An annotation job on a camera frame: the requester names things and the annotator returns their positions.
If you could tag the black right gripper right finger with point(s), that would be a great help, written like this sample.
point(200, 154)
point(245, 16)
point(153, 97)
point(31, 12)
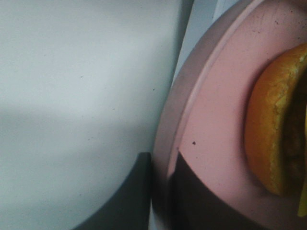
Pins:
point(195, 207)

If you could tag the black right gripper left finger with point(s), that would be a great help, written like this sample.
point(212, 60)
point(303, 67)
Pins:
point(129, 206)

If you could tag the white microwave oven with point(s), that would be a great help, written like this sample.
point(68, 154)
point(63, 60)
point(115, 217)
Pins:
point(203, 14)

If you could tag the burger with sesame-free bun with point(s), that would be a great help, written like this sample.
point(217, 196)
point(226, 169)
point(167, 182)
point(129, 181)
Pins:
point(275, 135)

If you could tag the pink round plate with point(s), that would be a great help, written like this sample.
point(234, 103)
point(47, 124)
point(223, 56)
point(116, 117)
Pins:
point(203, 117)

